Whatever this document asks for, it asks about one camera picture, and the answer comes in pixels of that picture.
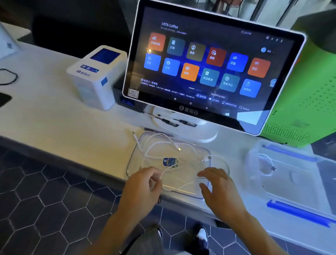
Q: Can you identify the person's left hand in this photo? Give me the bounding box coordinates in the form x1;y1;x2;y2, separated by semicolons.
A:
118;166;164;221

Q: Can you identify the person's right hand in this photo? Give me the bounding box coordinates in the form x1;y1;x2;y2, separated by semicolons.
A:
197;167;249;220

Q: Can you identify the white cable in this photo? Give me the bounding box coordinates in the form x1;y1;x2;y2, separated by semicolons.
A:
258;153;277;177
132;131;184;171
143;132;231;194

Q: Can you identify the clear container with blue clips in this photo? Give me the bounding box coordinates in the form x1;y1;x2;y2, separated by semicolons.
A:
246;140;336;228

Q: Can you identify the person's right forearm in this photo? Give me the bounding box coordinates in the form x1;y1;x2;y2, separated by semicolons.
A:
223;211;288;255

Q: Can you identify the person's left forearm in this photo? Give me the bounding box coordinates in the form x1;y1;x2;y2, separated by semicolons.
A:
86;207;146;255

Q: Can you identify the person's right white shoe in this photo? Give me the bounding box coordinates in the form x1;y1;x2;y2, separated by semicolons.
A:
195;226;210;249

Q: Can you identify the black receipt printer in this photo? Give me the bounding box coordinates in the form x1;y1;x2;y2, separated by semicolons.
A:
112;78;147;113

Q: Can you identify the clear plastic lid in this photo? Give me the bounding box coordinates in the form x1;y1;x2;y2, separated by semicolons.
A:
126;132;212;201

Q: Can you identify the black pen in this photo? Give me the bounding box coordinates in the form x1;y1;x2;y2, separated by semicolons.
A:
144;127;175;138

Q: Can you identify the black usb adapter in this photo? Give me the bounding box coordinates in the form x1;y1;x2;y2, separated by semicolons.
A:
152;113;180;128
172;118;197;128

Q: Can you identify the white label printer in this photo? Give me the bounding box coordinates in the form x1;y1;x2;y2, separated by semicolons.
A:
66;45;128;111

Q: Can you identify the green cabinet machine grey top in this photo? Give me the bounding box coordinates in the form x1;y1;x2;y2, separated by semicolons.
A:
260;9;336;148

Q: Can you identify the white touchscreen terminal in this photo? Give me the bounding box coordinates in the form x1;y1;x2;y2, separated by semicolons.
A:
122;0;306;144

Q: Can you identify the black mat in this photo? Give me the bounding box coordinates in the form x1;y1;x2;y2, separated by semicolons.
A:
0;92;12;108

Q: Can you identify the large black monitor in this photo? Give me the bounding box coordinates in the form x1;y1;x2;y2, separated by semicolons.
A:
0;0;133;59

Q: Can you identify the white appliance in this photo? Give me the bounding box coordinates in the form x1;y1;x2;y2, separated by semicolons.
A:
0;22;22;60

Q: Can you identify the thin black cable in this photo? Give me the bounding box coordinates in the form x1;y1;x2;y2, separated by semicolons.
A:
0;69;18;85

